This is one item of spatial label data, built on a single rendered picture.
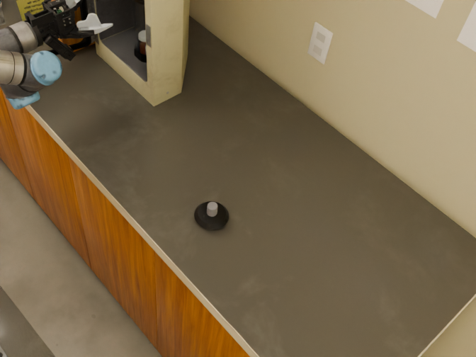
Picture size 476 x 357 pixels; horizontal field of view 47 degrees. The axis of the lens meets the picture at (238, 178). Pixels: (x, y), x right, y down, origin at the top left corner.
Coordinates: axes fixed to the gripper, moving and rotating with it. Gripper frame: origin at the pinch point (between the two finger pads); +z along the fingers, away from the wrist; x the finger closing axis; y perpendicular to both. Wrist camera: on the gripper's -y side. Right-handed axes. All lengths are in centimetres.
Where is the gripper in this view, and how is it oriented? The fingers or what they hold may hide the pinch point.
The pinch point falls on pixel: (98, 13)
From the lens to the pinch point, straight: 164.8
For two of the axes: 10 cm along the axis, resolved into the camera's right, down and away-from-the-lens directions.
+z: 7.4, -5.0, 4.5
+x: -6.7, -6.1, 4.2
